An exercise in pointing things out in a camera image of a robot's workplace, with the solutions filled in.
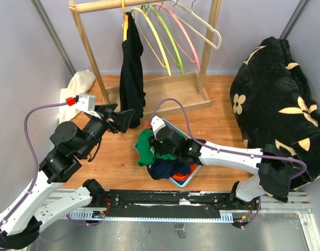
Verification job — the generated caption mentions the light blue plastic basket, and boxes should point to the light blue plastic basket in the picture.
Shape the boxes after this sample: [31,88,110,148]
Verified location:
[135,127,198,187]

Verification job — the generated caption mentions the lime green hanger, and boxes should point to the lime green hanger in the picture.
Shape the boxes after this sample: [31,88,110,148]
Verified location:
[141,4,185,76]

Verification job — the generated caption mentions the pale yellow hanger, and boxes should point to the pale yellow hanger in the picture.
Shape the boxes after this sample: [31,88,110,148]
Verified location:
[130,7,172,76]

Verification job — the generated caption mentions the black printed t shirt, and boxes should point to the black printed t shirt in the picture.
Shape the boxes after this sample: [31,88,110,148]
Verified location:
[119,12,146,129]

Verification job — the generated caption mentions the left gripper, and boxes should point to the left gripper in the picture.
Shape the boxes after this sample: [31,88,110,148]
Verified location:
[80,103,135,157]

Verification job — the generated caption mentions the aluminium rail frame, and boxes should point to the aluminium rail frame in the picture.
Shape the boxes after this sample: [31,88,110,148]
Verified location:
[62,190,320,250]

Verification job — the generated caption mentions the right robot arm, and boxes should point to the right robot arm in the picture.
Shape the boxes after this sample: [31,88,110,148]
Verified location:
[151,126,293,209]

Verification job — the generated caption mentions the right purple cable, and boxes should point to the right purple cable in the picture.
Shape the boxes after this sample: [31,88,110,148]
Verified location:
[149,98,308,231]

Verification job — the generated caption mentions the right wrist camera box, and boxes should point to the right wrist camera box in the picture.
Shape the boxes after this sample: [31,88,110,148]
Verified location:
[150,116,166,140]

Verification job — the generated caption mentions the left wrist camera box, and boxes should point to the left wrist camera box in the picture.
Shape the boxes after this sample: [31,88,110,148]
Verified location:
[65,93,97,116]

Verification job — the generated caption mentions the green t shirt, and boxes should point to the green t shirt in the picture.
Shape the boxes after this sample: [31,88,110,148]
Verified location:
[136,129,176,166]

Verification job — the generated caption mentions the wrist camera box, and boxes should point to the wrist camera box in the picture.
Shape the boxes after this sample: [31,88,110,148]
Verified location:
[65,93,97,116]
[150,116,166,140]

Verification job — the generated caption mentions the pink plastic hanger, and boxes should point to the pink plastic hanger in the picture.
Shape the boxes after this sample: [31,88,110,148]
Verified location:
[151,2,201,71]

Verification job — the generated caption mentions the wooden clothes rack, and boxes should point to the wooden clothes rack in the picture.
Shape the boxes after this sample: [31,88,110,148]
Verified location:
[69,1,222,118]

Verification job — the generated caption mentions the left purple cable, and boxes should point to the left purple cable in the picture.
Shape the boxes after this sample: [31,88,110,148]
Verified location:
[0,101,108,236]

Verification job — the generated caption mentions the orange t shirt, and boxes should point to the orange t shirt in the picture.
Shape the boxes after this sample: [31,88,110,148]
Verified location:
[171,164,198,182]

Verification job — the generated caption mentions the black floral blanket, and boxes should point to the black floral blanket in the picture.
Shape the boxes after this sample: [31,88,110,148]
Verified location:
[229,37,320,190]

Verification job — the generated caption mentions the navy blue t shirt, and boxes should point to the navy blue t shirt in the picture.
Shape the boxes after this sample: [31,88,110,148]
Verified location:
[147,158,191,180]

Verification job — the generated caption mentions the white plastic hanger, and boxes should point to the white plastic hanger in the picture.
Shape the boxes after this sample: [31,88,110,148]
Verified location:
[172,1,222,50]

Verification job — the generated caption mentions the cream white cloth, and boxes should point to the cream white cloth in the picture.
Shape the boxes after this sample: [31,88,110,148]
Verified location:
[59,69,96,123]

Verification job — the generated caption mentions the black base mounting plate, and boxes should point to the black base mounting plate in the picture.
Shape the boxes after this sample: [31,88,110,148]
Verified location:
[73,188,261,220]

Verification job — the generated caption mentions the purple cable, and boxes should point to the purple cable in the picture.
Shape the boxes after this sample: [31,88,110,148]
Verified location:
[149,98,308,231]
[0,101,108,236]

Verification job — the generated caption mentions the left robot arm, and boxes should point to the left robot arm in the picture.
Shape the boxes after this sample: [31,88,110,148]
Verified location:
[0,104,135,250]

